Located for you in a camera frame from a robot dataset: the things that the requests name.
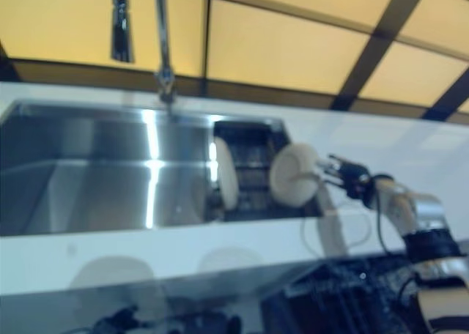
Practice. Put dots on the chrome gooseneck faucet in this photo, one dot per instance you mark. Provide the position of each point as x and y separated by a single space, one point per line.
163 37

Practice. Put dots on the black dish rack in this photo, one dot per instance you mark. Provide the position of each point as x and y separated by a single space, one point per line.
253 173

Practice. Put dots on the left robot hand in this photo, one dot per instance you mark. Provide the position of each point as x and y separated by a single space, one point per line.
121 323

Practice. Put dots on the cream round plate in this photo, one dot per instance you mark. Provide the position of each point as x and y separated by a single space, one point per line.
293 176
227 173

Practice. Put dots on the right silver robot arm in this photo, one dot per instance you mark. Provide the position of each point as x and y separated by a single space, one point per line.
425 220

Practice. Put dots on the stainless steel sink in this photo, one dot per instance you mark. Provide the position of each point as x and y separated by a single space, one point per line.
91 173

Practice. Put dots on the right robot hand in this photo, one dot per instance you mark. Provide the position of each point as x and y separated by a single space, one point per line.
348 178

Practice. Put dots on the built-in dishwasher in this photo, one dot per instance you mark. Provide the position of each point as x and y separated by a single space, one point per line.
329 293

